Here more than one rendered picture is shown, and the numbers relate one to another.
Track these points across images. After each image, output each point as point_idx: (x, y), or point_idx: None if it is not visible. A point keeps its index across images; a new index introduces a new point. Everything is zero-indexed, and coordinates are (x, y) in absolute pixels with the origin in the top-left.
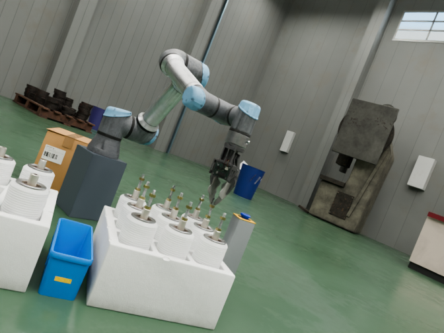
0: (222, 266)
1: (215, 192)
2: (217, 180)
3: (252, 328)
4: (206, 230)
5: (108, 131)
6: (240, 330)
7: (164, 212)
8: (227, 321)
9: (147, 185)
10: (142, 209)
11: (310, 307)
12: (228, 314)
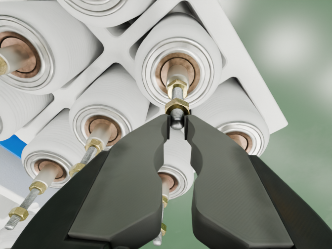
0: (260, 107)
1: (163, 150)
2: (135, 244)
3: (321, 7)
4: (195, 103)
5: None
6: (296, 42)
7: (74, 129)
8: (272, 34)
9: (22, 221)
10: (59, 168)
11: None
12: (274, 3)
